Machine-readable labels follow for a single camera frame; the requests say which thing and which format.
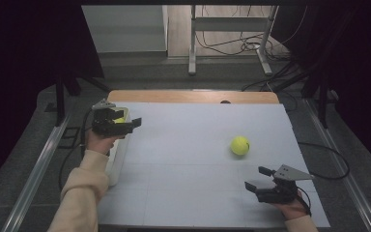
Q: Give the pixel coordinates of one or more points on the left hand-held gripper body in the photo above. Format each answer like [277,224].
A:
[104,127]

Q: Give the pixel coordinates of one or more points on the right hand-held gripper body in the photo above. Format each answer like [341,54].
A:
[288,174]

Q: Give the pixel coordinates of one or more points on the white plastic bin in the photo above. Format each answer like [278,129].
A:
[119,158]

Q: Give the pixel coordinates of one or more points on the person's left hand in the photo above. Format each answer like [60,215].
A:
[98,143]

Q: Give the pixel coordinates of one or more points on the person's right hand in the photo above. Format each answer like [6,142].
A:
[294,209]

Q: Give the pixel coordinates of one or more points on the black stand legs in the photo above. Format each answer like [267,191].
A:
[322,103]
[60,103]

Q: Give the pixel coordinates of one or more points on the white table cover sheet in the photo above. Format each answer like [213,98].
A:
[190,145]

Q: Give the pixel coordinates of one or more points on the dark table grommet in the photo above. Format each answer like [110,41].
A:
[225,102]

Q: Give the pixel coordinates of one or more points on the white cabinet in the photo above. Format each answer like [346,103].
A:
[125,29]

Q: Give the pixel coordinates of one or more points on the dark curtain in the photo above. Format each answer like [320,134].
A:
[360,64]
[22,64]

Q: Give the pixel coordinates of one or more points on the aluminium floor rail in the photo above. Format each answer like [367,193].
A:
[35,180]
[344,174]

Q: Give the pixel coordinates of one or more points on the white metal stand frame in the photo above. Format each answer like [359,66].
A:
[228,24]

